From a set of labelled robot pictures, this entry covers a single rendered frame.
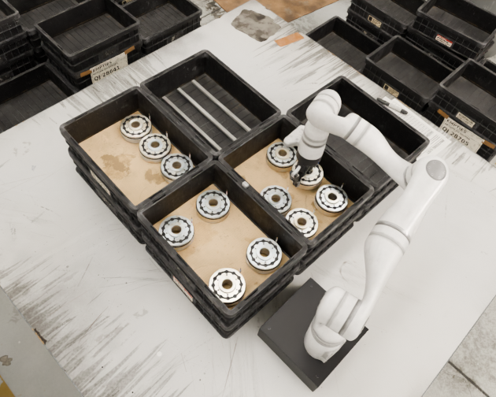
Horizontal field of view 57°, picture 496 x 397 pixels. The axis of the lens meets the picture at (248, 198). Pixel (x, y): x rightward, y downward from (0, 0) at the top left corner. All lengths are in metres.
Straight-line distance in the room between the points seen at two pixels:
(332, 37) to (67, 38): 1.51
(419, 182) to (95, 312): 0.97
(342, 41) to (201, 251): 1.95
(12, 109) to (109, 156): 1.10
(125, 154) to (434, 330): 1.12
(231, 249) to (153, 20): 1.73
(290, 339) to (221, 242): 0.34
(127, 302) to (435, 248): 1.03
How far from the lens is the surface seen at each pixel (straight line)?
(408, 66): 2.79
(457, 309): 1.64
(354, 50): 2.96
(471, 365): 2.42
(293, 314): 1.37
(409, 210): 1.16
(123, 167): 1.54
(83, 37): 2.55
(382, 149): 1.23
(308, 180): 1.47
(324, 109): 1.19
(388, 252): 1.11
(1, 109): 2.62
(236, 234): 1.39
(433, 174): 1.22
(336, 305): 1.05
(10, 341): 2.28
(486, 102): 2.62
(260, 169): 1.53
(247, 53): 2.11
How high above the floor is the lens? 2.06
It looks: 57 degrees down
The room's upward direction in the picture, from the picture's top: 9 degrees clockwise
